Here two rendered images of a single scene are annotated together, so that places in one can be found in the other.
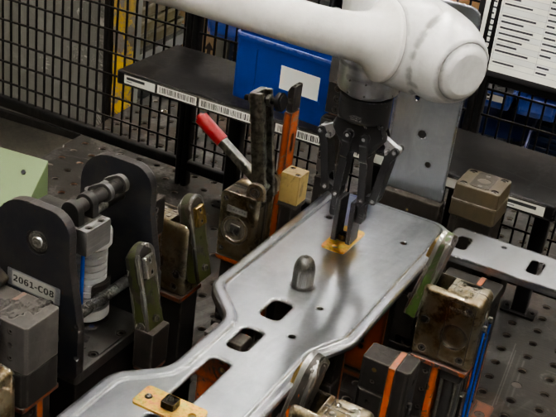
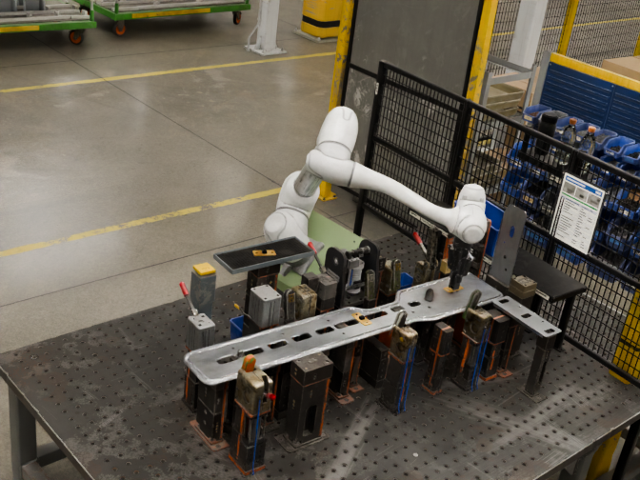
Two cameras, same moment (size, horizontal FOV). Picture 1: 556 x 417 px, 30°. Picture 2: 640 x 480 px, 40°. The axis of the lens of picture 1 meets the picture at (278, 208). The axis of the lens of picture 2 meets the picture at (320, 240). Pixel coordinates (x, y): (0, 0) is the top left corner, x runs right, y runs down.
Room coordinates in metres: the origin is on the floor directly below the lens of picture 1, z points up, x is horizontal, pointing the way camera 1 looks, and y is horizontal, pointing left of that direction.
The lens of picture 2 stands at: (-1.68, -0.97, 2.73)
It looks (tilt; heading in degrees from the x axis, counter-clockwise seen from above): 27 degrees down; 26
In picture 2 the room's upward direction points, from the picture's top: 8 degrees clockwise
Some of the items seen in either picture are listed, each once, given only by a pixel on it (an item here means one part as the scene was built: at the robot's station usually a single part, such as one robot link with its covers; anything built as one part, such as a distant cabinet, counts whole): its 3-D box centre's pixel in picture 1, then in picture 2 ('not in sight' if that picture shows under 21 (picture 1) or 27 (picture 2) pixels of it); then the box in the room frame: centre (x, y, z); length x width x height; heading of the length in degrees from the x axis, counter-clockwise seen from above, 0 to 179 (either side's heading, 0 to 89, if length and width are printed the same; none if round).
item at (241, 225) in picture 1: (237, 284); (419, 299); (1.45, 0.05, 0.88); 0.07 x 0.06 x 0.35; 65
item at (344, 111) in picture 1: (362, 122); (462, 246); (1.38, -0.10, 1.21); 0.08 x 0.07 x 0.09; 65
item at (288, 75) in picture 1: (321, 75); (486, 226); (1.88, -0.05, 1.09); 0.30 x 0.17 x 0.13; 60
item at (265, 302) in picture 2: not in sight; (261, 339); (0.72, 0.38, 0.90); 0.13 x 0.10 x 0.41; 65
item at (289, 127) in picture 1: (276, 223); (441, 280); (1.53, 0.00, 0.95); 0.03 x 0.01 x 0.50; 155
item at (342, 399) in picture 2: not in sight; (339, 359); (0.88, 0.12, 0.84); 0.17 x 0.06 x 0.29; 65
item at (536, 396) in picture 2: not in sight; (539, 364); (1.36, -0.51, 0.84); 0.11 x 0.06 x 0.29; 65
